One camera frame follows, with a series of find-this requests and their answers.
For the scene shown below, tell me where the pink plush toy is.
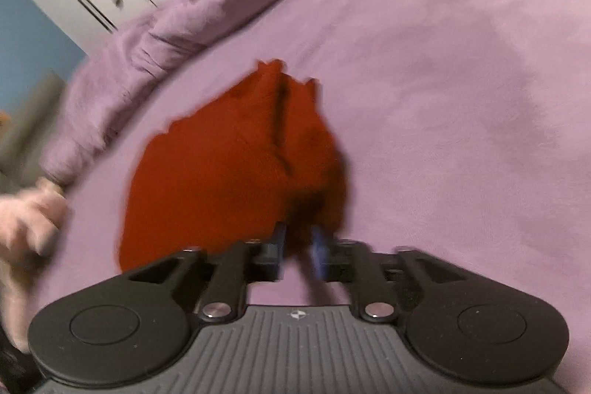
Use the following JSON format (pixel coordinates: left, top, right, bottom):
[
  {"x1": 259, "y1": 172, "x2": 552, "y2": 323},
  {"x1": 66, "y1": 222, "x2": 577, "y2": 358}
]
[{"x1": 1, "y1": 178, "x2": 68, "y2": 353}]

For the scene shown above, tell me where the purple bed sheet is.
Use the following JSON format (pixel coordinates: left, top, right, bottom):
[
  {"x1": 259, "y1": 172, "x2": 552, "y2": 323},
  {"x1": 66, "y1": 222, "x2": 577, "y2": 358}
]
[{"x1": 37, "y1": 0, "x2": 590, "y2": 393}]

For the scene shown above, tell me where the grey pillow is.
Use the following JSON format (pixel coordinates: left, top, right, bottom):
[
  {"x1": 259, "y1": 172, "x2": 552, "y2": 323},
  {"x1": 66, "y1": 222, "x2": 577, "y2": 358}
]
[{"x1": 1, "y1": 72, "x2": 65, "y2": 194}]

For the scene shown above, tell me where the crumpled purple duvet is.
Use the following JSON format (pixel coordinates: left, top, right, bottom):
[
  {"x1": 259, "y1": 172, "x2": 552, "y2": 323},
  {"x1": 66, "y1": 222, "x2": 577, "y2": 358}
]
[{"x1": 40, "y1": 0, "x2": 277, "y2": 186}]

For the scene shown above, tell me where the rust red knit sweater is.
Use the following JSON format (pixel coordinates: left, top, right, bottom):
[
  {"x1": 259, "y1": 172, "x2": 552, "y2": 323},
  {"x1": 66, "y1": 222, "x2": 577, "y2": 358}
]
[{"x1": 117, "y1": 60, "x2": 348, "y2": 271}]

